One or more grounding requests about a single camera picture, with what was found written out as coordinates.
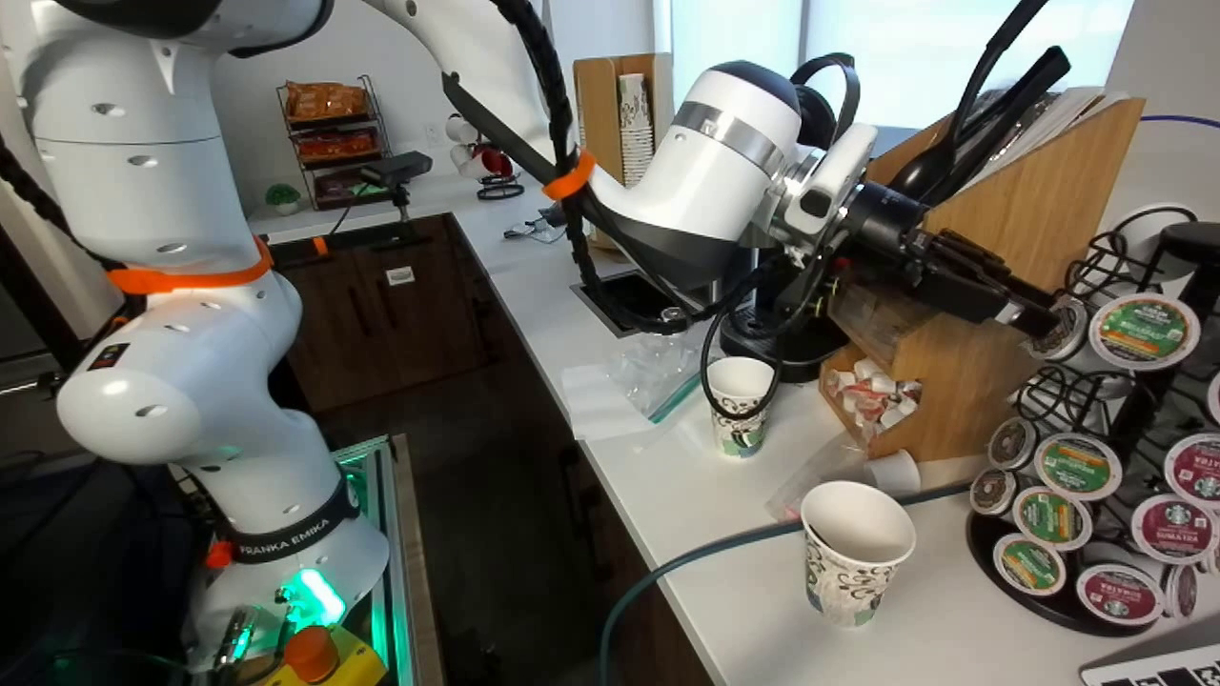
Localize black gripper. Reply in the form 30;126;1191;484
837;182;1061;339

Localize white coffee capsule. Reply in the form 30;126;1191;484
1025;296;1102;374

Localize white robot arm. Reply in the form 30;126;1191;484
0;0;799;670

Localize green top-row coffee capsule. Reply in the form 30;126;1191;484
1087;295;1202;374

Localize black coffee machine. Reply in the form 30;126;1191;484
721;55;860;381

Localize green middle coffee capsule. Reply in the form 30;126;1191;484
1031;429;1120;504

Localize red bottom coffee capsule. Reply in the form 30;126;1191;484
1074;564;1162;629

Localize black tongs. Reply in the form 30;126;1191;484
886;0;1072;207

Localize wooden condiment organizer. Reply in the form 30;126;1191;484
820;97;1143;463

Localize creamer cups pile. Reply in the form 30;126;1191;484
827;357;921;440

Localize far patterned paper cup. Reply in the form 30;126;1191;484
706;356;777;457

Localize patterned paper cup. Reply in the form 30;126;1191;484
796;480;913;629
706;356;777;457

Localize near patterned paper cup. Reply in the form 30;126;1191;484
796;480;913;629

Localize clear plastic bag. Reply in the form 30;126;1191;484
608;333;702;423

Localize wooden cup dispenser box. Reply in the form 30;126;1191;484
573;55;674;182

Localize dark wooden cabinet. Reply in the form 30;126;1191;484
270;212;500;412

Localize snack rack shelf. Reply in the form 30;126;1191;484
273;80;384;210

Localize yellow emergency stop box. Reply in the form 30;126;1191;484
259;625;384;686

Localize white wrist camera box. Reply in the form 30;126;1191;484
787;126;875;238

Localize black wire capsule carousel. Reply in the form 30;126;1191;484
963;202;1220;635

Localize green cable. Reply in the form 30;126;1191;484
590;480;973;686

